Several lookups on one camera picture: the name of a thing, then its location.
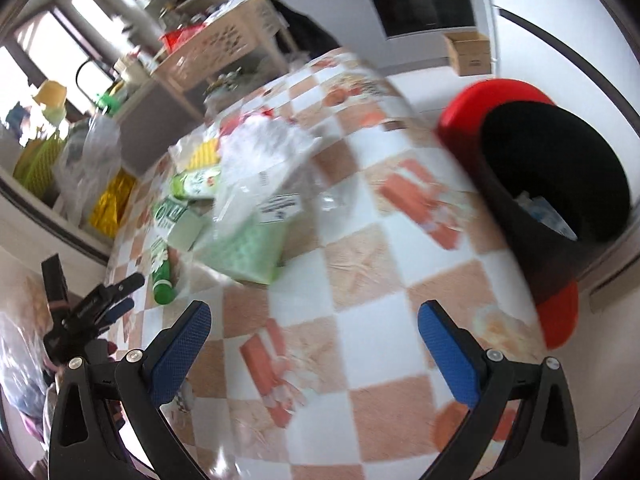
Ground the green plastic bottle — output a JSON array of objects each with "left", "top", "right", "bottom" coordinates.
[{"left": 149, "top": 236, "right": 177, "bottom": 306}]

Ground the white crumpled tissue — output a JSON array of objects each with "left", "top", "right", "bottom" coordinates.
[{"left": 169, "top": 136, "right": 197, "bottom": 167}]

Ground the dark framed window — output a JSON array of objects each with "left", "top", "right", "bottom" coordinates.
[{"left": 0, "top": 0, "right": 116, "bottom": 126}]

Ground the bag of vegetables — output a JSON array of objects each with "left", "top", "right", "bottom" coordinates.
[{"left": 202, "top": 67, "right": 261, "bottom": 106}]

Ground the white refrigerator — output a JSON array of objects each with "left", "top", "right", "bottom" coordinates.
[{"left": 470, "top": 0, "right": 640, "bottom": 126}]

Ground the red plastic basket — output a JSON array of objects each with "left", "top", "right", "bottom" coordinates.
[{"left": 159, "top": 27, "right": 201, "bottom": 53}]

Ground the beige perforated plastic cart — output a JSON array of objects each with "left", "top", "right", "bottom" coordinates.
[{"left": 150, "top": 0, "right": 296, "bottom": 121}]

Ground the yellow plastic container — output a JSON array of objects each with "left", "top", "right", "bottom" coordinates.
[{"left": 32, "top": 80, "right": 68, "bottom": 111}]

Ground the large clear plastic bag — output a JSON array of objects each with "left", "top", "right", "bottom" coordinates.
[{"left": 52, "top": 115, "right": 123, "bottom": 221}]

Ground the cardboard box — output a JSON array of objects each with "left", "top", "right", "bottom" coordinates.
[{"left": 442, "top": 31, "right": 492, "bottom": 77}]

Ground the yellow egg-crate sponge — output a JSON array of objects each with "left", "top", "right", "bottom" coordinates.
[{"left": 189, "top": 139, "right": 222, "bottom": 170}]

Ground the green printed carton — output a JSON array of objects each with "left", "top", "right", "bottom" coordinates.
[{"left": 151, "top": 197, "right": 190, "bottom": 241}]

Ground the grey kitchen counter unit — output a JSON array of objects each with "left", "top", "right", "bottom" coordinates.
[{"left": 120, "top": 0, "right": 386, "bottom": 171}]

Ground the bluish plastic bag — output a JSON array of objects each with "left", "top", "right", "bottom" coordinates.
[{"left": 0, "top": 310, "right": 56, "bottom": 431}]

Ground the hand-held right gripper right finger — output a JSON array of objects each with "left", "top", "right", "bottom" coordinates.
[{"left": 417, "top": 300, "right": 581, "bottom": 480}]

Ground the pale green box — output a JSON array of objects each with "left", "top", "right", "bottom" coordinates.
[{"left": 167, "top": 207, "right": 207, "bottom": 252}]

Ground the clear bag with white label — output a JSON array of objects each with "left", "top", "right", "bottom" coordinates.
[{"left": 192, "top": 150, "right": 326, "bottom": 286}]

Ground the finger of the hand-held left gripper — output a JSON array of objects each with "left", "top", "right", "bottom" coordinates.
[
  {"left": 102, "top": 274, "right": 146, "bottom": 307},
  {"left": 99, "top": 299, "right": 136, "bottom": 331}
]

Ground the black kitchen faucet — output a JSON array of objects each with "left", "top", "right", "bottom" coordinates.
[{"left": 75, "top": 60, "right": 118, "bottom": 93}]

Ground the green plastic basket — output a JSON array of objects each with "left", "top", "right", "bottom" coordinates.
[{"left": 12, "top": 135, "right": 68, "bottom": 198}]

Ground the black trash bin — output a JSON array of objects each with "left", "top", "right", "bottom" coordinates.
[{"left": 475, "top": 101, "right": 632, "bottom": 311}]

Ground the green dish soap bottle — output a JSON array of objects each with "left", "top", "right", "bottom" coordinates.
[{"left": 95, "top": 90, "right": 126, "bottom": 116}]

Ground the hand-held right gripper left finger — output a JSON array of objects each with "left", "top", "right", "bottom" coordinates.
[{"left": 48, "top": 300, "right": 213, "bottom": 480}]

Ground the black built-in oven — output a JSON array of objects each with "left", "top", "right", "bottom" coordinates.
[{"left": 357, "top": 0, "right": 476, "bottom": 41}]

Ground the pale green packet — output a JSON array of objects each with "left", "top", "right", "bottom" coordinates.
[{"left": 170, "top": 167, "right": 223, "bottom": 202}]

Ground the red plastic stool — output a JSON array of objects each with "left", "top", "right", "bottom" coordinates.
[{"left": 436, "top": 78, "right": 581, "bottom": 351}]

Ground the dark hanging cloth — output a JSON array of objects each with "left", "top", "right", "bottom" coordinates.
[{"left": 272, "top": 0, "right": 346, "bottom": 56}]

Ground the gold foil bag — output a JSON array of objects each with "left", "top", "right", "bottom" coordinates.
[{"left": 89, "top": 170, "right": 137, "bottom": 238}]

